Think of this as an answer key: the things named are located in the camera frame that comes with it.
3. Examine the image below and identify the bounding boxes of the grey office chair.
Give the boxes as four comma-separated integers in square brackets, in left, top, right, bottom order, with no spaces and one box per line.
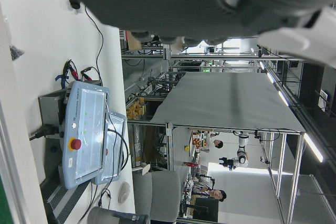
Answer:
[132,170,182,222]

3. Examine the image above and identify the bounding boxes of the black background monitor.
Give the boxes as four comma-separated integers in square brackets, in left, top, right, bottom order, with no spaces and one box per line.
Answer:
[193,197,219,222]

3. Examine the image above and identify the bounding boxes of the red black clip leads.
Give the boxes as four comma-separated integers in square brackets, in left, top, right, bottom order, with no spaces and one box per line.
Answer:
[54,59,102,88]

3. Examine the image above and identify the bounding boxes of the long black cable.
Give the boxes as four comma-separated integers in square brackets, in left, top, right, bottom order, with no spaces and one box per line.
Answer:
[83,5,103,86]

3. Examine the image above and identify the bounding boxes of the small dark clip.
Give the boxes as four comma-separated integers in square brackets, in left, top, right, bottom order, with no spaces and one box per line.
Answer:
[9,45,25,61]

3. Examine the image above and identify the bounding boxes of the aluminium cell frame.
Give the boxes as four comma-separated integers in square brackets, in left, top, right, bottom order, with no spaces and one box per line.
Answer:
[165,121,307,224]

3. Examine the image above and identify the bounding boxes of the person in light shirt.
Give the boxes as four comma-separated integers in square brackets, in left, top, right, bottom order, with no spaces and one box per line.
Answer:
[204,132,224,154]

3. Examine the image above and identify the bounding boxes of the dark grey metal box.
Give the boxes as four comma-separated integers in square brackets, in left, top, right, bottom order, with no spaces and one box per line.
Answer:
[38,89,71,141]

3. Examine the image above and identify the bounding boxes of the ribbed grey metal box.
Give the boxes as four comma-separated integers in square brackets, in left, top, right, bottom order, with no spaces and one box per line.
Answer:
[39,166,92,224]

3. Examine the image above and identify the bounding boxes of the grey canopy sheet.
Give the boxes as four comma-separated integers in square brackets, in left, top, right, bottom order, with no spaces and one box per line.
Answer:
[149,71,307,133]

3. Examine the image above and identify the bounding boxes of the grey teach pendant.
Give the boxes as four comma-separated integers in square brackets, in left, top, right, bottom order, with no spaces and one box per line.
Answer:
[93,110,127,186]
[60,81,110,190]

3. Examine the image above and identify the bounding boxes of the seated person with dark hair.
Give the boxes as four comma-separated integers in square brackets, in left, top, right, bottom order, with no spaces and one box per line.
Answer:
[199,186,228,204]

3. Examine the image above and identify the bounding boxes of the white computer mouse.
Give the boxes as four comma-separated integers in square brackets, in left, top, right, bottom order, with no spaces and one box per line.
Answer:
[117,182,131,205]

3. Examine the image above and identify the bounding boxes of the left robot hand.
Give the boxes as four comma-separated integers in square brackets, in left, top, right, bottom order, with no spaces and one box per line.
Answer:
[56,0,336,69]

